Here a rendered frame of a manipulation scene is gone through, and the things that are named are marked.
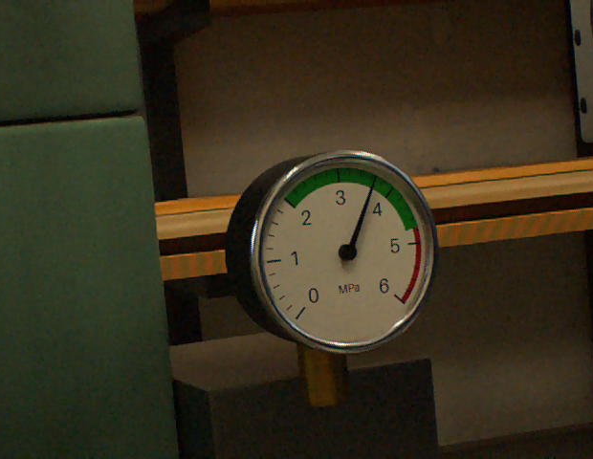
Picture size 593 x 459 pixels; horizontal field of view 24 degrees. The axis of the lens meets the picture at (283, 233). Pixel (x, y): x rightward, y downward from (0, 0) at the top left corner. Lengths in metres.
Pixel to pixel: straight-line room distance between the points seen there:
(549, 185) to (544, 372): 0.69
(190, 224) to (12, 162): 2.02
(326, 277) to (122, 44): 0.11
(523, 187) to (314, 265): 2.27
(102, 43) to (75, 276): 0.08
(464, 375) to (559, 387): 0.24
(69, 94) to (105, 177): 0.03
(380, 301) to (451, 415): 2.76
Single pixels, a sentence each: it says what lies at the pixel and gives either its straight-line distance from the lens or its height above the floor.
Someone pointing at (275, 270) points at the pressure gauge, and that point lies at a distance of 0.41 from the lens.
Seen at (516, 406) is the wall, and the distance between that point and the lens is 3.25.
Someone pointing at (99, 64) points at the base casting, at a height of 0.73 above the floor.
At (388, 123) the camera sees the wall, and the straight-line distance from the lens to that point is 3.10.
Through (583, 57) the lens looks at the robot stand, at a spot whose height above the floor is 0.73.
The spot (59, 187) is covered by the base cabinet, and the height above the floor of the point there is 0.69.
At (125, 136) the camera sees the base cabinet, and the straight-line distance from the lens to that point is 0.47.
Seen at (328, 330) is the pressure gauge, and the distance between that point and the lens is 0.42.
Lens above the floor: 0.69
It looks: 3 degrees down
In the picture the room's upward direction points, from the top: 6 degrees counter-clockwise
